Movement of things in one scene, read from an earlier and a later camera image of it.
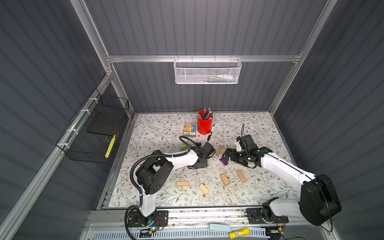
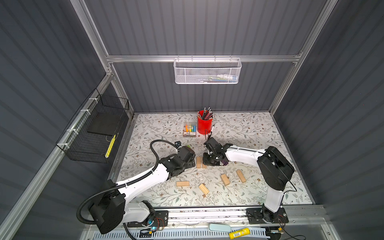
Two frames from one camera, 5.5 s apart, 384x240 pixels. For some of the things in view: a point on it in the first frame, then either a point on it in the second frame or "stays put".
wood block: x=182 y=183 stays put
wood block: x=225 y=179 stays put
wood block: x=240 y=174 stays put
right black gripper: x=232 y=155 → x=205 y=161
